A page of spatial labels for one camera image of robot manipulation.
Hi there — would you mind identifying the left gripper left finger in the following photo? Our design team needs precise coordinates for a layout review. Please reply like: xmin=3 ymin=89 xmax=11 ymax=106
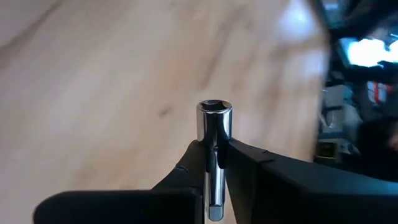
xmin=32 ymin=139 xmax=208 ymax=224

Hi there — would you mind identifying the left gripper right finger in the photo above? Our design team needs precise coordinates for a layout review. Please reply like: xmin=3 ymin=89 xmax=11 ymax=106
xmin=224 ymin=138 xmax=398 ymax=224

